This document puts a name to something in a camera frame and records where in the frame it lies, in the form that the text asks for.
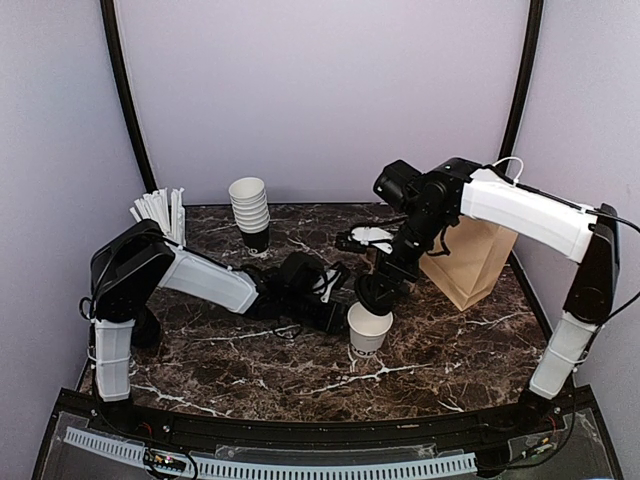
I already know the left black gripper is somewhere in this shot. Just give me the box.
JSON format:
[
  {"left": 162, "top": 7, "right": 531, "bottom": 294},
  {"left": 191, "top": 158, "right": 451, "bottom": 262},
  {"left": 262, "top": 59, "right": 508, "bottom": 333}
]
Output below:
[{"left": 284, "top": 291, "right": 359, "bottom": 336}]

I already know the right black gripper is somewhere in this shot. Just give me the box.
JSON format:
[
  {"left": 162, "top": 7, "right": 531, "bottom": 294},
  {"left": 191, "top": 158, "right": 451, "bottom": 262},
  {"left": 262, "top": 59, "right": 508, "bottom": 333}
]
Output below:
[{"left": 368, "top": 205, "right": 451, "bottom": 305}]

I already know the black coffee cup lid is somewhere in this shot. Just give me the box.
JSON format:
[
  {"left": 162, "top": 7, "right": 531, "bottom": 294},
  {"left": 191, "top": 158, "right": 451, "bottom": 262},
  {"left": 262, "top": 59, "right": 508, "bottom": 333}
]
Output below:
[{"left": 355, "top": 274, "right": 396, "bottom": 316}]

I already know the white paper coffee cup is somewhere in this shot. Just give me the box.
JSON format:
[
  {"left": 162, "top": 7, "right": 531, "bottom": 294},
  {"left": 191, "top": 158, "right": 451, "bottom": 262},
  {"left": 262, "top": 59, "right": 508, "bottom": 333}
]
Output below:
[{"left": 347, "top": 302, "right": 394, "bottom": 358}]

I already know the stack of paper cups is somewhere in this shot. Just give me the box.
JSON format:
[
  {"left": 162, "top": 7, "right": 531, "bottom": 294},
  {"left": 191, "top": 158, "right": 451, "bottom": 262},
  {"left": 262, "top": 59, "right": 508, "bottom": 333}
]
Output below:
[{"left": 228, "top": 177, "right": 270, "bottom": 256}]

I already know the stack of black lids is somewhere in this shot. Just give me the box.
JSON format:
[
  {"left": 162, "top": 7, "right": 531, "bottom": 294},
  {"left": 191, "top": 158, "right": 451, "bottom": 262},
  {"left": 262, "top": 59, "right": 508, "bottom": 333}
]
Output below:
[{"left": 131, "top": 307, "right": 161, "bottom": 349}]

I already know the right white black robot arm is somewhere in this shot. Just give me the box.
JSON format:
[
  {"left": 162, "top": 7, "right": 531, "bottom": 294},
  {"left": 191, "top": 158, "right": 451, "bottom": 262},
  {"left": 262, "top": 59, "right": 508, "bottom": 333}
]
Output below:
[{"left": 360, "top": 158, "right": 619, "bottom": 434}]

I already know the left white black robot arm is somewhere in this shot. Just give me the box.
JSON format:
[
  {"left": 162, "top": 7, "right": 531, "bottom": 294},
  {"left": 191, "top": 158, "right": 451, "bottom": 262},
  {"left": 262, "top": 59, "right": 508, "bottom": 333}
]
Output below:
[{"left": 80, "top": 220, "right": 349, "bottom": 436}]

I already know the brown paper bag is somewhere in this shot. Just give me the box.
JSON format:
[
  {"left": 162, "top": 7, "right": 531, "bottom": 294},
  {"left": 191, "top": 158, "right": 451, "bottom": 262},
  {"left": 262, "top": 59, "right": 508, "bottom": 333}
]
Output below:
[{"left": 420, "top": 217, "right": 518, "bottom": 311}]

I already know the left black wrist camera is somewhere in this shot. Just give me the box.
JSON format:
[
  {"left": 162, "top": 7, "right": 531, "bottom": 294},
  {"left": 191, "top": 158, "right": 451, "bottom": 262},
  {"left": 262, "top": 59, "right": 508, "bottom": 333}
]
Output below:
[{"left": 280, "top": 252, "right": 324, "bottom": 294}]

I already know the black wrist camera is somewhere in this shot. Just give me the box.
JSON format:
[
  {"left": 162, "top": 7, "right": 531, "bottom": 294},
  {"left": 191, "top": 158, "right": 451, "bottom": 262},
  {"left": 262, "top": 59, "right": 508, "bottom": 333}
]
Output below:
[
  {"left": 373, "top": 159, "right": 421, "bottom": 212},
  {"left": 280, "top": 252, "right": 324, "bottom": 294}
]

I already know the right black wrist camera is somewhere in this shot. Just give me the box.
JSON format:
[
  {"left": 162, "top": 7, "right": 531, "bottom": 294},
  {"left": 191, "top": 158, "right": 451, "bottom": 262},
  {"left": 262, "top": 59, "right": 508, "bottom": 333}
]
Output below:
[{"left": 373, "top": 159, "right": 421, "bottom": 212}]

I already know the grey slotted cable duct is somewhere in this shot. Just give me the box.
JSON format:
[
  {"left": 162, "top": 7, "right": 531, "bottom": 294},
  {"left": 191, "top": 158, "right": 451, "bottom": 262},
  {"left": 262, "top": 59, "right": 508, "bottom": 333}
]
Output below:
[{"left": 63, "top": 427, "right": 477, "bottom": 479}]

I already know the black curved front rail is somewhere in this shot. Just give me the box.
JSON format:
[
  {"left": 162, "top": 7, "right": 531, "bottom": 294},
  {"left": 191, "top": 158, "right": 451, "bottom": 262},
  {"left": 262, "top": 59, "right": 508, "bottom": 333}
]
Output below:
[{"left": 54, "top": 387, "right": 596, "bottom": 451}]

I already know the right black frame post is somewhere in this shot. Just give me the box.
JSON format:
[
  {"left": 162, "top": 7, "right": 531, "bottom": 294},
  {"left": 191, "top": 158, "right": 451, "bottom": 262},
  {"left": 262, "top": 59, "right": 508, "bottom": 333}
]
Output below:
[{"left": 498, "top": 0, "right": 544, "bottom": 159}]

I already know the black frame post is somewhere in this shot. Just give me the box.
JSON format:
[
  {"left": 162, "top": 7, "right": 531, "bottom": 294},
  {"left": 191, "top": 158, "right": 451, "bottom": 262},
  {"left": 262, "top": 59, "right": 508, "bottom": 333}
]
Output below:
[
  {"left": 99, "top": 0, "right": 158, "bottom": 193},
  {"left": 498, "top": 0, "right": 544, "bottom": 159}
]

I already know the left black frame post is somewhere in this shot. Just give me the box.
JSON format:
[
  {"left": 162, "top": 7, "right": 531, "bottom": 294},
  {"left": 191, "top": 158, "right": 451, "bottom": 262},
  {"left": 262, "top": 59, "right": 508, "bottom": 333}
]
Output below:
[{"left": 99, "top": 0, "right": 158, "bottom": 193}]

